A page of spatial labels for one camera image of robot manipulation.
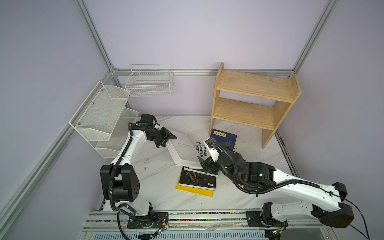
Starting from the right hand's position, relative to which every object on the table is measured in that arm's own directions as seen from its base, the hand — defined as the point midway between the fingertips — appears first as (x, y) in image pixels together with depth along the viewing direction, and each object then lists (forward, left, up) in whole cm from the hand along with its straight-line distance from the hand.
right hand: (205, 150), depth 64 cm
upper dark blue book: (+28, -18, -29) cm, 44 cm away
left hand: (+13, +16, -10) cm, 23 cm away
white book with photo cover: (+8, +11, -15) cm, 20 cm away
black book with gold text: (0, +5, -28) cm, 29 cm away
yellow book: (-8, +1, -30) cm, 31 cm away
